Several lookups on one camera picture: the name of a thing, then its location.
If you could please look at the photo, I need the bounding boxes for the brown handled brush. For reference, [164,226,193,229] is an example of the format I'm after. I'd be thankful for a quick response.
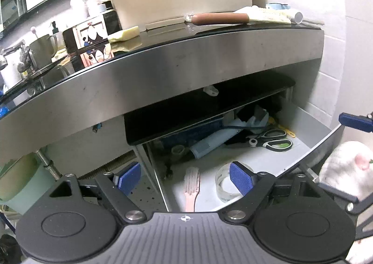
[190,12,292,26]

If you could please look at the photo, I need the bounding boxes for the light green basin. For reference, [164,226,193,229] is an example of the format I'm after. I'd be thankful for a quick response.
[0,153,59,215]

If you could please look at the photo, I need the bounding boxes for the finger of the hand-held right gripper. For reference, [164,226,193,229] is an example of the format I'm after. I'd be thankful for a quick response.
[338,112,373,133]
[316,181,362,215]

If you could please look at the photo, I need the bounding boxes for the black handled scissors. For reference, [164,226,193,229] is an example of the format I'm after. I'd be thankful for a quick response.
[246,129,294,153]

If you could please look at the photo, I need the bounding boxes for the green mug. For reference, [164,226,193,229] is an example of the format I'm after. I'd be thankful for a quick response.
[28,34,58,68]

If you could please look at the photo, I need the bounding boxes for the small grey cup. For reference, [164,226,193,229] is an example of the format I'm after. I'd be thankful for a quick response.
[172,146,187,160]

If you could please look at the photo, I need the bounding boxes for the black glossy desktop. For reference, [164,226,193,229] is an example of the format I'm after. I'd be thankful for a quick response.
[0,23,325,138]

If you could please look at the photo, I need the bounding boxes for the yellow soap bar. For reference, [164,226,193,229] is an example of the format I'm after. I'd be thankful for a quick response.
[107,26,141,43]

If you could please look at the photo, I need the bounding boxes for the white plastic bottle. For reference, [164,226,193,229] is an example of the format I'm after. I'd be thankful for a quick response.
[69,0,88,24]
[86,0,103,17]

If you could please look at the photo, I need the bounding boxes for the metal drain pipe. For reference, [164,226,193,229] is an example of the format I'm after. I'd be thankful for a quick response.
[35,150,59,179]

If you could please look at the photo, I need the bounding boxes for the yellow plastic tool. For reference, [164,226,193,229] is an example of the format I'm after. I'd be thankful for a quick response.
[270,118,297,138]

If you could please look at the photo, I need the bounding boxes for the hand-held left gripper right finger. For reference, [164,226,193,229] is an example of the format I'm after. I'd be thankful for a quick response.
[224,161,330,224]

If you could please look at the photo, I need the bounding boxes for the corrugated drain hose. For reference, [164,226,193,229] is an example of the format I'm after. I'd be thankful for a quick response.
[78,159,138,181]

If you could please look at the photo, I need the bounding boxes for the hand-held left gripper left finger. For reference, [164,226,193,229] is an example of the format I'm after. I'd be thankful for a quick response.
[48,161,148,224]

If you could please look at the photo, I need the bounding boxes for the light blue cloth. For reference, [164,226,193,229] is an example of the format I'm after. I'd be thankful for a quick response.
[235,108,270,134]

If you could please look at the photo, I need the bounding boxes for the black cabinet drawer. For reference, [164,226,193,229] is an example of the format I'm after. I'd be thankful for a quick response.
[124,73,348,212]

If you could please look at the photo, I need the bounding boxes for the metal faucet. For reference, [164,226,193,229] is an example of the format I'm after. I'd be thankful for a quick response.
[0,42,33,74]

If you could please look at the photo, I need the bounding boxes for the black plastic bag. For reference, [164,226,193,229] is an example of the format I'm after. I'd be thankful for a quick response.
[0,233,21,264]

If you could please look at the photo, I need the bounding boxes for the pale blue tube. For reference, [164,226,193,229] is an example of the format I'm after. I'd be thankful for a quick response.
[190,129,243,160]

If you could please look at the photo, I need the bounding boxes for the pink brush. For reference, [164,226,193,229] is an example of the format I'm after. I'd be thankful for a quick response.
[183,167,202,212]

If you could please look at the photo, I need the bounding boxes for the white cup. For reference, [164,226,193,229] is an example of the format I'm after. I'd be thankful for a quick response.
[0,60,23,90]

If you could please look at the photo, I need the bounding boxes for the clear tape roll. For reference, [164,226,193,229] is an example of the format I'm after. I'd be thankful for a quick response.
[215,163,249,203]

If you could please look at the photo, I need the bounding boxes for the black printed box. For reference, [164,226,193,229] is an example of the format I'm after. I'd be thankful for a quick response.
[62,10,122,55]

